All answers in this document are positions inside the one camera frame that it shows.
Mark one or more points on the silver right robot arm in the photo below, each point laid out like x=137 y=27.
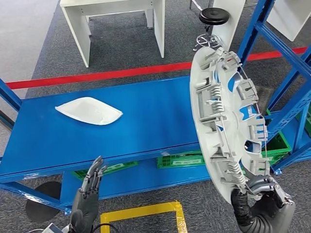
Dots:
x=255 y=226

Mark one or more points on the black round stool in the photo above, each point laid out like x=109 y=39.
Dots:
x=214 y=16

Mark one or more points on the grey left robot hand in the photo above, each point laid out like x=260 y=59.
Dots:
x=84 y=209

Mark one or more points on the metal frame legs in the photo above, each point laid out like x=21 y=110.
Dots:
x=198 y=4

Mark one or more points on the white cabinet panel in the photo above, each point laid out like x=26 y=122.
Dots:
x=230 y=29
x=289 y=19

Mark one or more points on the white teardrop plastic part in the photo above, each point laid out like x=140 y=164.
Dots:
x=90 y=111

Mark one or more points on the blue metal shelf rack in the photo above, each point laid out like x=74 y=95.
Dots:
x=146 y=119

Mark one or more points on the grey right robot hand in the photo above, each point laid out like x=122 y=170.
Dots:
x=279 y=215

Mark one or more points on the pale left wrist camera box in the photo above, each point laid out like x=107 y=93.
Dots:
x=52 y=229

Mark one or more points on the white desk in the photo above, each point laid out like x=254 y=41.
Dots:
x=78 y=32

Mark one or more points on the grey plastic wheel cover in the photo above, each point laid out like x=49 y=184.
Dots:
x=233 y=125

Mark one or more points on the red barrier belt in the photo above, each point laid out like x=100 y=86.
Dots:
x=96 y=76

